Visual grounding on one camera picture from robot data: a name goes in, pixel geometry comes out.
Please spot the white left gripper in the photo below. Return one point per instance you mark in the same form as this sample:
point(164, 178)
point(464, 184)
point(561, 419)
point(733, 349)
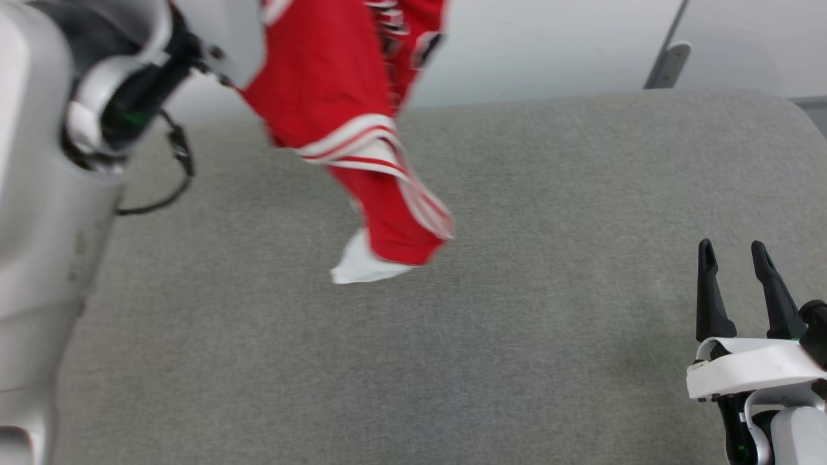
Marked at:
point(223, 32)

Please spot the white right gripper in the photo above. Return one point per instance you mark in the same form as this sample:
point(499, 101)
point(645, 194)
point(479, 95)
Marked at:
point(749, 368)

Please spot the red white sports jersey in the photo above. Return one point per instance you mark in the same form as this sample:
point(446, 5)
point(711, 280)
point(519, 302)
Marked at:
point(323, 77)

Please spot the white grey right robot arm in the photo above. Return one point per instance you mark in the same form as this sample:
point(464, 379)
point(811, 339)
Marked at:
point(801, 439)

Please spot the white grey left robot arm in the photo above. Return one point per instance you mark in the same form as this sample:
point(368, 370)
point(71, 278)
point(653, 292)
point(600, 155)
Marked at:
point(39, 226)

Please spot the grey fabric sofa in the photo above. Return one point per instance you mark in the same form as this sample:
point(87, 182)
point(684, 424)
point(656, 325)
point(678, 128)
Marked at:
point(517, 323)

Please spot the grey metal pole bracket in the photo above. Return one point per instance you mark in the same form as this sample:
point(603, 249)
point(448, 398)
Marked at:
point(669, 64)

